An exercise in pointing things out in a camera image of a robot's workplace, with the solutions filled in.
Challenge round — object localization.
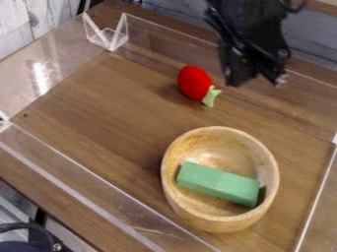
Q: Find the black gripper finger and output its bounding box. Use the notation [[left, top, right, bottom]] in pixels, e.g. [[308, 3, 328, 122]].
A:
[[256, 49, 290, 87], [218, 40, 258, 88]]

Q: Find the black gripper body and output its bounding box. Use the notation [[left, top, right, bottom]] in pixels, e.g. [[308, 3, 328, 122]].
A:
[[204, 0, 293, 67]]

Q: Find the green rectangular block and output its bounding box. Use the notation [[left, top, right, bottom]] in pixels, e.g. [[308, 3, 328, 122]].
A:
[[177, 161, 260, 208]]

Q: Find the brown wooden bowl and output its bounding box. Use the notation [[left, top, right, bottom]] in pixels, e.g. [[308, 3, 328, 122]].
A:
[[161, 126, 281, 233]]

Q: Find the red plush strawberry toy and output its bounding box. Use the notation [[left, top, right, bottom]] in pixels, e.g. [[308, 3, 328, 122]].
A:
[[177, 65, 222, 107]]

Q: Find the clear acrylic corner bracket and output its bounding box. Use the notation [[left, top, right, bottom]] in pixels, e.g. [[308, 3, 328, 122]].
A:
[[82, 13, 129, 51]]

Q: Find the clear acrylic enclosure wall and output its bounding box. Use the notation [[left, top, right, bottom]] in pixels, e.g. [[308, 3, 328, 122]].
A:
[[0, 6, 337, 252]]

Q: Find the black clamp with cable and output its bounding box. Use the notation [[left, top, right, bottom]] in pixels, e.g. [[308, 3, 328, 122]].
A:
[[0, 208, 74, 252]]

